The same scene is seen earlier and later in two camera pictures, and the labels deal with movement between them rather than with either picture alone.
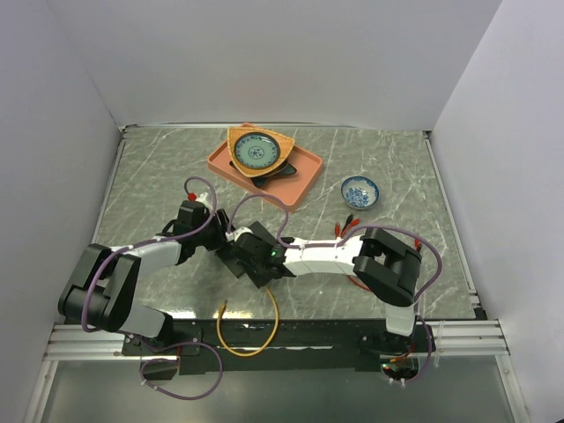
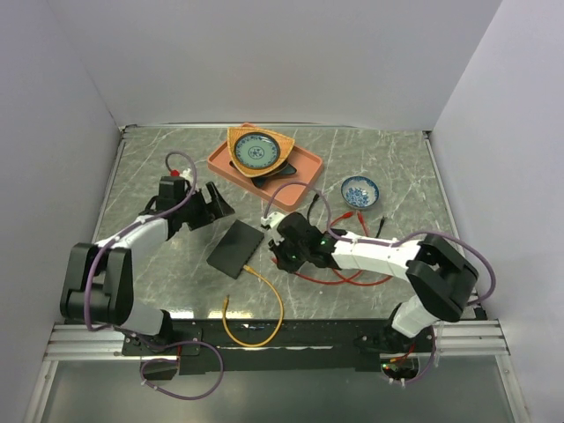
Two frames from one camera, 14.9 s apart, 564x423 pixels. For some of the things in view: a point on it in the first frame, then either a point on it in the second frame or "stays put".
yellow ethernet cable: x=222 y=307 -> x=226 y=300
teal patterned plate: x=257 y=151 stays put
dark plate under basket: x=285 y=168 stays put
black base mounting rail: x=283 y=347 stays put
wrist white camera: x=233 y=235 -> x=272 y=219
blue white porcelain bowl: x=359 y=192 stays put
